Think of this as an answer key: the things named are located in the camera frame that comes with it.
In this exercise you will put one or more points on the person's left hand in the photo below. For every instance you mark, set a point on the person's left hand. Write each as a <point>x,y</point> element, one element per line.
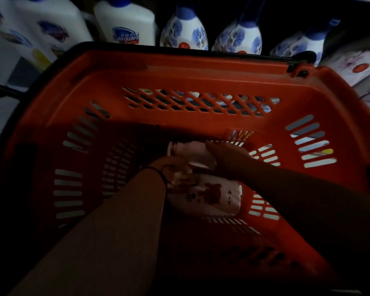
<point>169,168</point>

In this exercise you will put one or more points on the white bottle blue floral print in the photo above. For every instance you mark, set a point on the white bottle blue floral print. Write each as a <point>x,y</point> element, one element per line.
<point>239,38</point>
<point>183,32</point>
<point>308,43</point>

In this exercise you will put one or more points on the white bottle red floral print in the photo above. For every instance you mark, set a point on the white bottle red floral print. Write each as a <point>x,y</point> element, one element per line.
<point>215,197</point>

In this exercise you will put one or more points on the orange plastic shopping basket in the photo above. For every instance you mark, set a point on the orange plastic shopping basket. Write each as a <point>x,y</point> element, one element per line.
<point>191,77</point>

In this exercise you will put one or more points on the large white bottle purple print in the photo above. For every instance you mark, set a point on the large white bottle purple print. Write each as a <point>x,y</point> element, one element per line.
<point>43,27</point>

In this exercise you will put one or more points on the person's right hand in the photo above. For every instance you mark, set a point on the person's right hand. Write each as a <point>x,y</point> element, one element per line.
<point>231,160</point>

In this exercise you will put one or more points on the person's right forearm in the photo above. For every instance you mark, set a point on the person's right forearm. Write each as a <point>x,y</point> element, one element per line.
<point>311,209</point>

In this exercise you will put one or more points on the person's left fingers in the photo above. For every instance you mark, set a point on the person's left fingers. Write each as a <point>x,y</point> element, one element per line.
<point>182,169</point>

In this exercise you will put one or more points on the person's left forearm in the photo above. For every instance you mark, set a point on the person's left forearm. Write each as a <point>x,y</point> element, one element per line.
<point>111,237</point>

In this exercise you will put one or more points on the black wrist band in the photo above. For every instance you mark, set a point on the black wrist band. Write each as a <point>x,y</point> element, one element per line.
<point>160,175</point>

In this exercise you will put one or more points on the white bottle blue cap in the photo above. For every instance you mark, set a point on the white bottle blue cap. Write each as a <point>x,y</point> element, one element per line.
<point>126,21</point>

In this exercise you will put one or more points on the person's right fingers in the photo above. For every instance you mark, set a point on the person's right fingers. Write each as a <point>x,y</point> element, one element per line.
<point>212,149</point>

